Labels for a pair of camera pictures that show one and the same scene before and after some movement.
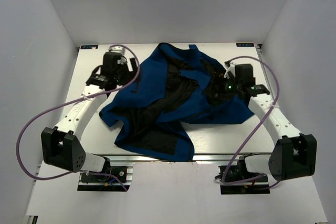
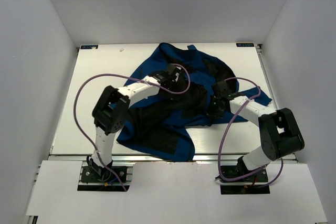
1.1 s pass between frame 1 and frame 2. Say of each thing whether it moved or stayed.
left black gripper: moved
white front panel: stayed
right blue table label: stayed
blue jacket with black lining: stayed
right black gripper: moved
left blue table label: stayed
